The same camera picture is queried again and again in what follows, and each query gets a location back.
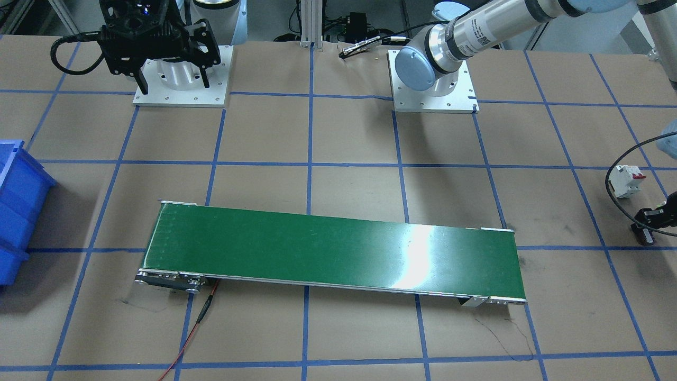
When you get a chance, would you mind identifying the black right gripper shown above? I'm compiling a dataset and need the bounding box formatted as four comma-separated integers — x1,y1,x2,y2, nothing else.
99,1,222,94

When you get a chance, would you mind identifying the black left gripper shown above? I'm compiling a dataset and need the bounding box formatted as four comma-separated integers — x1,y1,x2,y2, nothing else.
633,192,676,246

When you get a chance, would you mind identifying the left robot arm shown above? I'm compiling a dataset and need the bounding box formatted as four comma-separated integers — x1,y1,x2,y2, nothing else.
394,1,676,246

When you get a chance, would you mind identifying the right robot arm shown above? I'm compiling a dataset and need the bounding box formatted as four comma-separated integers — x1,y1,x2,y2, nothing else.
97,1,248,96

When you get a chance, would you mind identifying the white red circuit breaker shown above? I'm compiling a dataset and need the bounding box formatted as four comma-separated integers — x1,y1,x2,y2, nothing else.
608,166,646,198

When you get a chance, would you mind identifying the green conveyor belt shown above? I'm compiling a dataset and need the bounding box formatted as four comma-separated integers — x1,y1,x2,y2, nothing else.
135,202,527,306

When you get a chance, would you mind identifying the blue plastic bin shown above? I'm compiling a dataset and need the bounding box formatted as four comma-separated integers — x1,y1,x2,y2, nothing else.
1,140,56,286

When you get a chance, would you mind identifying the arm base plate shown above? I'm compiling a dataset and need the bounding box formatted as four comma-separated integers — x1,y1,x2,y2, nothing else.
387,50,480,114
132,46,234,108

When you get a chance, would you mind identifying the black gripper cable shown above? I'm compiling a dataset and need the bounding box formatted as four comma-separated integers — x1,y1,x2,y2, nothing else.
605,139,677,237

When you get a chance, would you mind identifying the aluminium frame post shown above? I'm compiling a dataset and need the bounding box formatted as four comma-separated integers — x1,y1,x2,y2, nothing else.
300,0,324,50

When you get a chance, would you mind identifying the red black sensor wire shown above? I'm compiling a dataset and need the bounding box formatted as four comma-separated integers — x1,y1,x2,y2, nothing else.
158,279,221,381

